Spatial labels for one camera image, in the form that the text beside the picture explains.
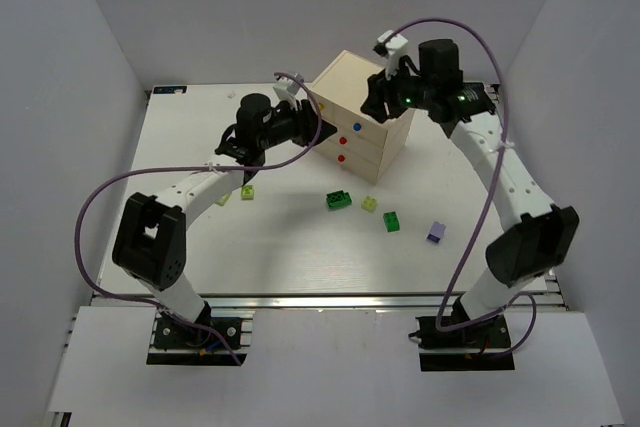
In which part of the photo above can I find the blue knob drawer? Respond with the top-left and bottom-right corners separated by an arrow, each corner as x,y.
331,104 -> 387,146

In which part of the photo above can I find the yellow knob drawer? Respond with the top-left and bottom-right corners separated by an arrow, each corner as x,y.
315,96 -> 333,122

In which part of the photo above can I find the cream drawer cabinet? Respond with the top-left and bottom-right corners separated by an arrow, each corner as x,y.
310,50 -> 414,184

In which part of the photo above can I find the dark green square lego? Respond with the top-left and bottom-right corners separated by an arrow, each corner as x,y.
383,211 -> 400,233

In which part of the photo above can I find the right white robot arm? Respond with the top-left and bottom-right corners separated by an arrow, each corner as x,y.
361,32 -> 579,326

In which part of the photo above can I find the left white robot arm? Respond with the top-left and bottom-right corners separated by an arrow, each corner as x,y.
112,93 -> 337,325

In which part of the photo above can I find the lower red knob drawer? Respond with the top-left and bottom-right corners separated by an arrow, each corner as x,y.
314,141 -> 380,184

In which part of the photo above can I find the red knob drawer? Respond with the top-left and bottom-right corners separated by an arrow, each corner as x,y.
314,141 -> 380,184
316,130 -> 383,164

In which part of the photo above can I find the upper red knob drawer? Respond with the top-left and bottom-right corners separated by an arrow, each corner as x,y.
316,130 -> 383,164

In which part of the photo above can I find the dark green long lego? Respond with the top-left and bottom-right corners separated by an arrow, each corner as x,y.
326,190 -> 352,210

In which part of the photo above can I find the lime printed lego brick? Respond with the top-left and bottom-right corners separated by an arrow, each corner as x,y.
241,184 -> 255,200

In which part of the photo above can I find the pale lime square lego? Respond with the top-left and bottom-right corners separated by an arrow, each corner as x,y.
361,196 -> 378,213

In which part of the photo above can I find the lime curved lego brick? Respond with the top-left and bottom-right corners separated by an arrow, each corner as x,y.
215,193 -> 231,206

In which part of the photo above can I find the left blue label sticker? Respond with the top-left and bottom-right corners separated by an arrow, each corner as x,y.
152,86 -> 187,95

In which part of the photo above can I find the purple lego brick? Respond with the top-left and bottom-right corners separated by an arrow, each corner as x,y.
426,221 -> 446,244

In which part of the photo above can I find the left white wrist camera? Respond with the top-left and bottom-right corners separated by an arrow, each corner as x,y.
273,73 -> 304,110

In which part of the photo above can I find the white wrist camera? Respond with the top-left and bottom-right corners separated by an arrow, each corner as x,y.
373,30 -> 408,80
273,73 -> 304,110

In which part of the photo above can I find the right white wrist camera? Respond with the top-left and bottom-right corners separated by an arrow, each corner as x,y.
373,30 -> 408,80

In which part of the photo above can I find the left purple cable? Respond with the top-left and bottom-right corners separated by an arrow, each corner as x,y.
73,71 -> 321,366

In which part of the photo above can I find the aluminium front rail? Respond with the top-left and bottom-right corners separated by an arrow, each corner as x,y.
90,293 -> 566,309

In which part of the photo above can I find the aluminium rail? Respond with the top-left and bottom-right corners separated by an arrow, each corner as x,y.
476,88 -> 560,299
90,293 -> 566,309

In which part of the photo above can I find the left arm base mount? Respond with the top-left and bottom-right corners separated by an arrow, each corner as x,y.
146,310 -> 253,367

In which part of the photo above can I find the aluminium right rail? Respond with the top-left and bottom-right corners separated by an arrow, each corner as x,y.
476,88 -> 560,299

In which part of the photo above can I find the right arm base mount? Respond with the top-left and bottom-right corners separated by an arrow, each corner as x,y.
408,316 -> 515,372

